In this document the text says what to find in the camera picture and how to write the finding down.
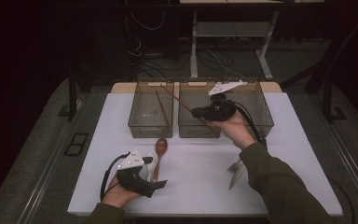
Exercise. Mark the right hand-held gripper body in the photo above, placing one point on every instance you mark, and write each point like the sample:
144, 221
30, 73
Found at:
219, 110

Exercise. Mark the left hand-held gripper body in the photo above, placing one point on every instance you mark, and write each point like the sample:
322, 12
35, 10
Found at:
133, 182

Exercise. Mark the smoky clear plastic bin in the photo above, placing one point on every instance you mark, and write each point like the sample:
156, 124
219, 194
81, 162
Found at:
195, 96
146, 109
261, 102

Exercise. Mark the brown wooden spoon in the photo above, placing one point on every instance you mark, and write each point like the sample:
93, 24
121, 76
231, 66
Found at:
161, 146

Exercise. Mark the steel fork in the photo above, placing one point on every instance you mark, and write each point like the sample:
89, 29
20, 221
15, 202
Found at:
234, 167

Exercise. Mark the steel knife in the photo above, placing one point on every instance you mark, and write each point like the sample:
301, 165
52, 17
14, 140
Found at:
236, 177

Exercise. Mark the person's left hand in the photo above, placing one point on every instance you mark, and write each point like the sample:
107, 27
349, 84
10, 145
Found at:
118, 196

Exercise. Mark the person's right hand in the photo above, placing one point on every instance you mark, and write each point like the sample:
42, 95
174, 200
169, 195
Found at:
237, 130

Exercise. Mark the black metal stand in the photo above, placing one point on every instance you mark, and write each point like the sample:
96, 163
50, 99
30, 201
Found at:
72, 102
326, 102

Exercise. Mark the black slanted metal bar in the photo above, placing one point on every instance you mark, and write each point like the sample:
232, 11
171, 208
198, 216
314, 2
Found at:
323, 65

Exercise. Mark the white metal desk frame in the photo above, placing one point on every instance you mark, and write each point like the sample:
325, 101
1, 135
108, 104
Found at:
193, 46

